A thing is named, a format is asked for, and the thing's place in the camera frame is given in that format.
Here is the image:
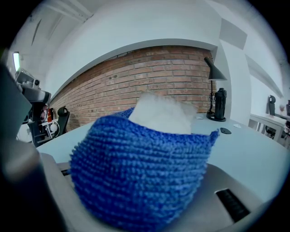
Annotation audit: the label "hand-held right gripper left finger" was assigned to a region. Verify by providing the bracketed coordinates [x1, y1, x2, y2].
[0, 139, 109, 232]

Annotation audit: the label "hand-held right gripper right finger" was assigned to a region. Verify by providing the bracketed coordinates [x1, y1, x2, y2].
[165, 163, 265, 232]

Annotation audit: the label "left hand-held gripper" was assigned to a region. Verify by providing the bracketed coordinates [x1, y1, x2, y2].
[14, 68, 52, 123]

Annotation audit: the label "blue knitted cloth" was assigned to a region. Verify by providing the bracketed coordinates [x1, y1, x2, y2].
[69, 92, 220, 232]

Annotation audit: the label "person's left hand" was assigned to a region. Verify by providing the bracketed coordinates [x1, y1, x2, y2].
[40, 103, 49, 120]

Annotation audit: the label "black office chair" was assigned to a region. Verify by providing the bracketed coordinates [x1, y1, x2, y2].
[57, 106, 71, 136]

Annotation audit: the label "white ceiling pipes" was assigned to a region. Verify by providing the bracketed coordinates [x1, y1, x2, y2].
[43, 0, 95, 23]

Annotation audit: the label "black bottle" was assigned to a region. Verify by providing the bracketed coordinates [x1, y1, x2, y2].
[214, 87, 227, 120]

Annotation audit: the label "white desk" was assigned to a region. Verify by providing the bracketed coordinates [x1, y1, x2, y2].
[249, 113, 290, 139]

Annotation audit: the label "black desk lamp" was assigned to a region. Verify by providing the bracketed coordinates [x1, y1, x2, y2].
[203, 56, 228, 122]

